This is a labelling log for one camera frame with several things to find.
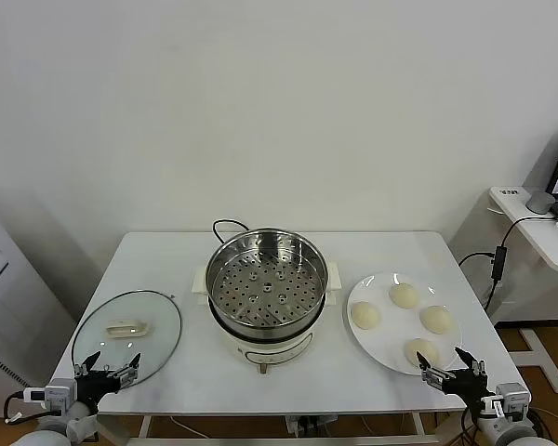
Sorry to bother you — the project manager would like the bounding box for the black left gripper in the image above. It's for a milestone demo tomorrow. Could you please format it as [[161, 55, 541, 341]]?
[[73, 351, 141, 413]]

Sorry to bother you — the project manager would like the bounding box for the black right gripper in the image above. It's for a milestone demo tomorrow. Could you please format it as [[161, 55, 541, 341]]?
[[416, 346, 492, 410]]

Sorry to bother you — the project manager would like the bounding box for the white steamed baozi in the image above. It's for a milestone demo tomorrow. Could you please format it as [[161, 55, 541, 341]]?
[[389, 282, 419, 309], [403, 337, 442, 371], [350, 300, 382, 331], [419, 305, 454, 335]]

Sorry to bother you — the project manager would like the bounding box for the glass lid with cream handle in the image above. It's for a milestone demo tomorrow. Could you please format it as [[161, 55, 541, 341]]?
[[71, 289, 183, 390]]

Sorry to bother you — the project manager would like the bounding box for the perforated steel steamer basket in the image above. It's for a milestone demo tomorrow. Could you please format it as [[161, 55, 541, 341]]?
[[206, 227, 330, 332]]

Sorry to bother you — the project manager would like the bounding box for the white round plate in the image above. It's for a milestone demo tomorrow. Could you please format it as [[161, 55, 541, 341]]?
[[346, 271, 463, 376]]

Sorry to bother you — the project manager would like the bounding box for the white cabinet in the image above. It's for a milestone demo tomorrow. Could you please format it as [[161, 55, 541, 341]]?
[[0, 199, 78, 419]]

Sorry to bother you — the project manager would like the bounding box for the white side desk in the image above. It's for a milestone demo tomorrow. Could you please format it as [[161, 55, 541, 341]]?
[[487, 185, 558, 392]]

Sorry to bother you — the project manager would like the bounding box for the white power strip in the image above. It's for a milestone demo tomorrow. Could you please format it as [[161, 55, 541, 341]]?
[[286, 414, 331, 438]]

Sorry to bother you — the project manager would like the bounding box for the cream electric cooker base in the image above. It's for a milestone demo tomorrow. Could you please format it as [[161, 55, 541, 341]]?
[[193, 262, 343, 375]]

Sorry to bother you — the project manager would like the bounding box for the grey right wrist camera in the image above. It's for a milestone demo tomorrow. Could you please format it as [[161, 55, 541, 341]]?
[[492, 383, 531, 415]]

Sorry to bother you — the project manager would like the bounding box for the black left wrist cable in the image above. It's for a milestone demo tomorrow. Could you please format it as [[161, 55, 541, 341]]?
[[4, 391, 29, 425]]

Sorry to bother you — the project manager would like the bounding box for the black cable with adapter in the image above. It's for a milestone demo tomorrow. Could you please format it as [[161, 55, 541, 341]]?
[[458, 216, 558, 317]]

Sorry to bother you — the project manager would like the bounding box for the white table frame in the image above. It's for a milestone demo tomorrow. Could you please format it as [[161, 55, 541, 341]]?
[[92, 408, 452, 446]]

